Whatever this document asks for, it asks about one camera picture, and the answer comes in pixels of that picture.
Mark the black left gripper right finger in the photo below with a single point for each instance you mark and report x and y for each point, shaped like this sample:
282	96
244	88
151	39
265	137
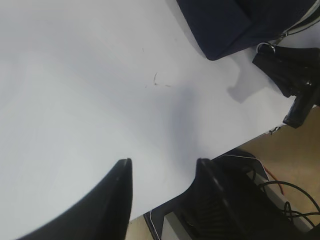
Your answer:
222	204

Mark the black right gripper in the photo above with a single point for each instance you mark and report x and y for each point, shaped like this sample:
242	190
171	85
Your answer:
296	72

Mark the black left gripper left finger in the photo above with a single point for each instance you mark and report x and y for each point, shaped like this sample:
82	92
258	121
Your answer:
102	214

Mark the navy blue lunch bag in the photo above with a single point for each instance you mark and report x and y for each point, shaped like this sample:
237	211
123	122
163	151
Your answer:
224	27

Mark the black base unit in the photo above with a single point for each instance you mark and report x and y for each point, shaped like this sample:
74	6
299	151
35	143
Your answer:
285	223

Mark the white tape scrap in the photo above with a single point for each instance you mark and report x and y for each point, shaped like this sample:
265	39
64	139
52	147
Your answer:
274	130

